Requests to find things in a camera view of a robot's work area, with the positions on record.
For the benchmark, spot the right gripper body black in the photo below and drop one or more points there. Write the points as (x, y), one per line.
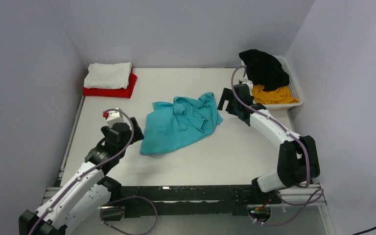
(236, 105)

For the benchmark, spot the white plastic basket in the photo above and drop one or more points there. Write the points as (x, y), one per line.
(294, 87)

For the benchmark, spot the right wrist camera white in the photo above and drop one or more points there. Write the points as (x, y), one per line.
(247, 82)

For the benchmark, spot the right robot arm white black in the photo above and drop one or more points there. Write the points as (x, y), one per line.
(297, 158)

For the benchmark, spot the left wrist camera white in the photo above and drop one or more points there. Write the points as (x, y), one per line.
(113, 117)

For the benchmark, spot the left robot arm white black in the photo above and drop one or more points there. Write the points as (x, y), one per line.
(90, 187)

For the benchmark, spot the yellow t shirt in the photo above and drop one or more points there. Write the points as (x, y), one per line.
(281, 95)

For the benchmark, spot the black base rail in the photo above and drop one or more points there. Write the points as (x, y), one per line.
(236, 200)

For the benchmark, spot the black t shirt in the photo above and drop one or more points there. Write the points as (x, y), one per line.
(264, 69)

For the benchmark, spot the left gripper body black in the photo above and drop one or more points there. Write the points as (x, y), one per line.
(129, 139)

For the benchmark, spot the white folded t shirt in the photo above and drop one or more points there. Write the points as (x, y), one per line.
(108, 76)

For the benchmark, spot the teal t shirt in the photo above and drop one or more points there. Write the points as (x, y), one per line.
(172, 126)

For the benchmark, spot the red folded t shirt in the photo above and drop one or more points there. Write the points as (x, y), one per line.
(120, 93)

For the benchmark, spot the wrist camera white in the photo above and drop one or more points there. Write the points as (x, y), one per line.
(113, 117)
(247, 82)

